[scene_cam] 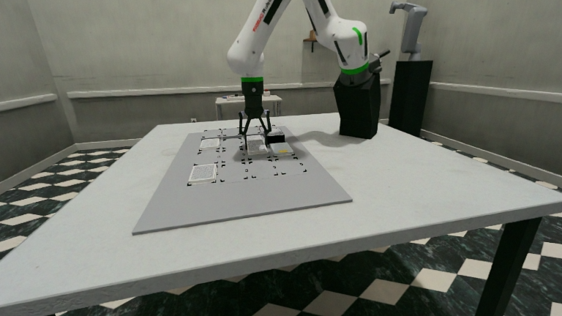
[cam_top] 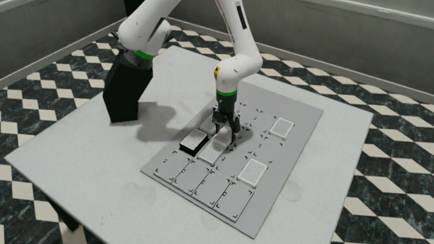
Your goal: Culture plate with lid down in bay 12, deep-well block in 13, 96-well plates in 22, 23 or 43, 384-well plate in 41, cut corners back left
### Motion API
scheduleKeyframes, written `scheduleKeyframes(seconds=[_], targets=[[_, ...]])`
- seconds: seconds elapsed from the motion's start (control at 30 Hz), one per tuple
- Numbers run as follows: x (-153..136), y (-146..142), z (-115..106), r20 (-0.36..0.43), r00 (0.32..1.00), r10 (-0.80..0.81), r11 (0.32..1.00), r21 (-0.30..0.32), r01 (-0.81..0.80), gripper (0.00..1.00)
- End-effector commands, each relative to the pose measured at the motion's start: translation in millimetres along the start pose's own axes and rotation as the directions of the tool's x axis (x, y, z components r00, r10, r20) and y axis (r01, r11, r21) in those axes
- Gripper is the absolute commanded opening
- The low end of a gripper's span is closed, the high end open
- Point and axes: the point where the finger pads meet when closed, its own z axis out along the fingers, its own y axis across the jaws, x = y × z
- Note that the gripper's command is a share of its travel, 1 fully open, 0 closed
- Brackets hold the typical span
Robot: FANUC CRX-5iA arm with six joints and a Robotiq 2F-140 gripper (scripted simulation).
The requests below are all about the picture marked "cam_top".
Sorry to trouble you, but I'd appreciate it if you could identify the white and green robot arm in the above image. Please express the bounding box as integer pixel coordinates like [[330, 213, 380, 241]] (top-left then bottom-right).
[[111, 0, 263, 125]]

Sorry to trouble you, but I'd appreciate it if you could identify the clear plastic lid with yellow tape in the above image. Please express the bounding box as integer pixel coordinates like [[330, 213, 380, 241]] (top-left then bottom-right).
[[199, 113, 216, 134]]

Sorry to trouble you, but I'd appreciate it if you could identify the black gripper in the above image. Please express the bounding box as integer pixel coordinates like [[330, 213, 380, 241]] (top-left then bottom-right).
[[212, 103, 240, 142]]

